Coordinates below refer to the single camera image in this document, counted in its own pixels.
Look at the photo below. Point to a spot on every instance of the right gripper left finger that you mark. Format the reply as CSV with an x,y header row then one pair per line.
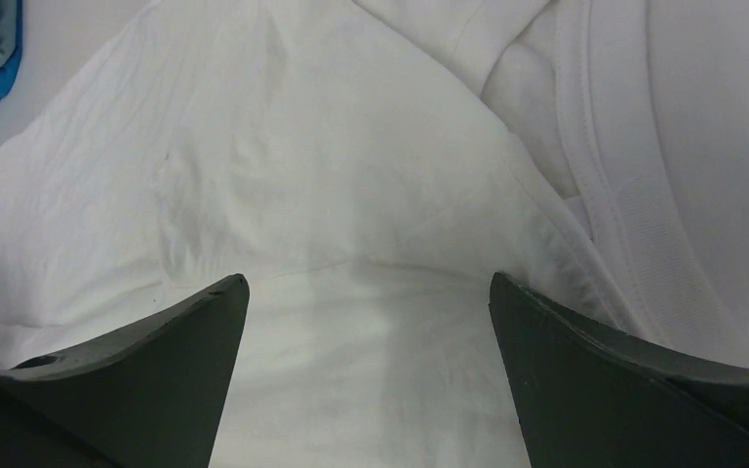
x,y
149,394

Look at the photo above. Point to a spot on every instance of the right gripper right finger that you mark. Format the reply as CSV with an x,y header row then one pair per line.
x,y
589,395

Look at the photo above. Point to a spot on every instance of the white t shirt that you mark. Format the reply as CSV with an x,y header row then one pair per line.
x,y
368,166

